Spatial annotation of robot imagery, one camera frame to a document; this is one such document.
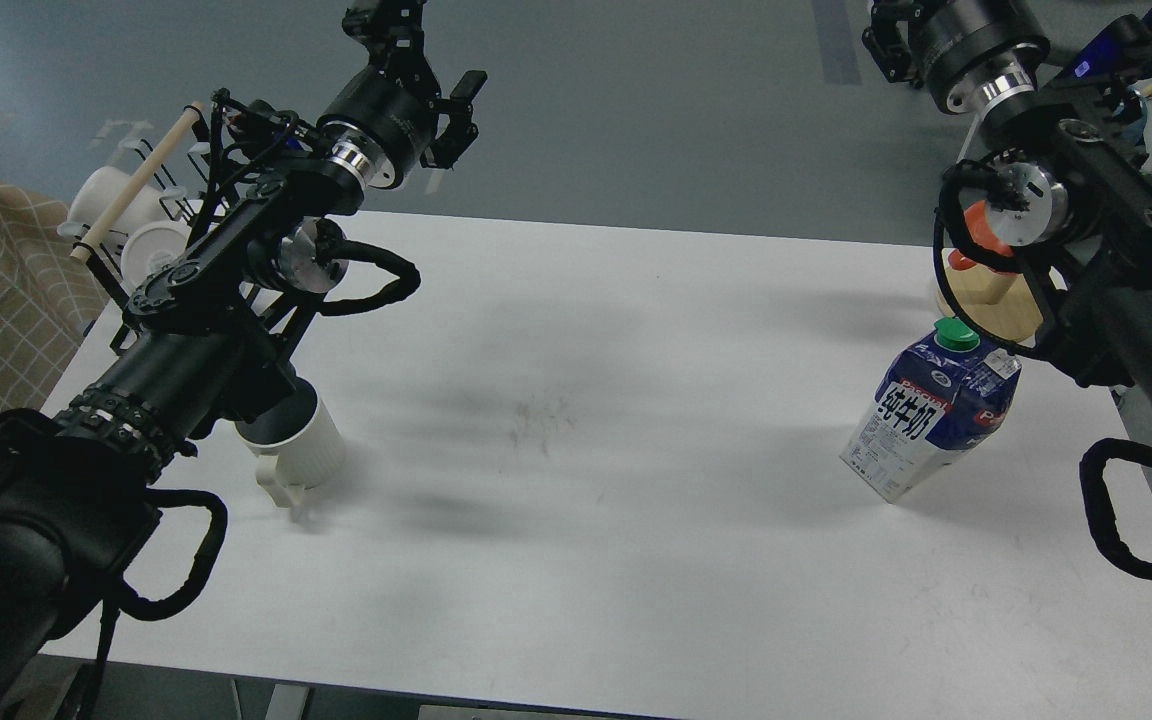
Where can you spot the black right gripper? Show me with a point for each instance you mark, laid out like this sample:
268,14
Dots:
963,53

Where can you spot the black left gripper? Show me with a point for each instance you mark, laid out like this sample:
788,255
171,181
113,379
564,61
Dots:
393,115

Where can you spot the white ribbed mug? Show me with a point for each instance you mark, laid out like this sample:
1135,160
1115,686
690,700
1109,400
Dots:
296,445

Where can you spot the blue white milk carton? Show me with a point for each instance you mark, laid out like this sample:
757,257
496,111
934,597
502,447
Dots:
940,398

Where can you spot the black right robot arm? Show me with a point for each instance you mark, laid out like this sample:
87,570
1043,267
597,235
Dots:
1092,277

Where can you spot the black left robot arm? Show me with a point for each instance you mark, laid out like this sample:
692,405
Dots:
82,524

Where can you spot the orange plastic cup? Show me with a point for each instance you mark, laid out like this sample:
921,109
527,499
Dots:
976,222

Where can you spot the blue cup on stand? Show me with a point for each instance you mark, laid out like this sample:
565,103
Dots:
1139,133

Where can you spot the wooden cup tree stand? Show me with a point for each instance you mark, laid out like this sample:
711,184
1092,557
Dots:
996,300

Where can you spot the white cup on rack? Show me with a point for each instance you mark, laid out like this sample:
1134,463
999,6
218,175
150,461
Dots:
149,249

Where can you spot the white cup rear rack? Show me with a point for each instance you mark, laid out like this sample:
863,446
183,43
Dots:
96,196

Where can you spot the black wire cup rack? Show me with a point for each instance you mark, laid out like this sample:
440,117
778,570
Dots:
191,165

